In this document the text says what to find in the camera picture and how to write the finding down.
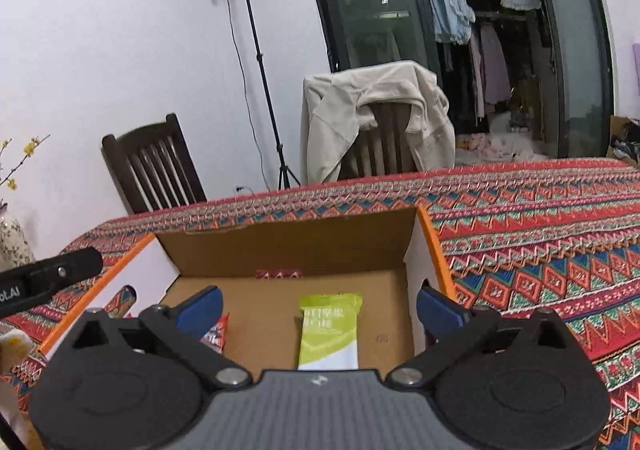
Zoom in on black framed glass sliding door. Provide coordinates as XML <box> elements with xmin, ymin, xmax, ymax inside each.
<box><xmin>317</xmin><ymin>0</ymin><xmax>614</xmax><ymax>157</ymax></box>

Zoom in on colourful patterned tablecloth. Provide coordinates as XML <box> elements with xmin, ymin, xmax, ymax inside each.
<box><xmin>0</xmin><ymin>157</ymin><xmax>640</xmax><ymax>450</ymax></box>

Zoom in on beige jacket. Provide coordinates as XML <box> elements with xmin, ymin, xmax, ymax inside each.
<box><xmin>300</xmin><ymin>61</ymin><xmax>456</xmax><ymax>185</ymax></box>

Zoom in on dark wooden chair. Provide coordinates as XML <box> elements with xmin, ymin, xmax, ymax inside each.
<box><xmin>102</xmin><ymin>113</ymin><xmax>206</xmax><ymax>215</ymax></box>

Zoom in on chair with beige jacket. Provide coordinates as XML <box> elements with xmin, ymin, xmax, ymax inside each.
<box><xmin>338</xmin><ymin>103</ymin><xmax>416</xmax><ymax>180</ymax></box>

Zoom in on yellow flower branches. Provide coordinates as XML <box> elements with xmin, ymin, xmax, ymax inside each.
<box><xmin>0</xmin><ymin>135</ymin><xmax>50</xmax><ymax>191</ymax></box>

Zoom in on large red blue snack bag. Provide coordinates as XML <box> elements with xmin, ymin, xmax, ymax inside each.
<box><xmin>201</xmin><ymin>313</ymin><xmax>230</xmax><ymax>354</ymax></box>

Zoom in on red cardboard snack box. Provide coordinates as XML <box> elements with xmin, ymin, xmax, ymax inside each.
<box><xmin>40</xmin><ymin>206</ymin><xmax>456</xmax><ymax>374</ymax></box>

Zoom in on floral ceramic vase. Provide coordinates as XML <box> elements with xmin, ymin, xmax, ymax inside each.
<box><xmin>0</xmin><ymin>204</ymin><xmax>36</xmax><ymax>270</ymax></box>

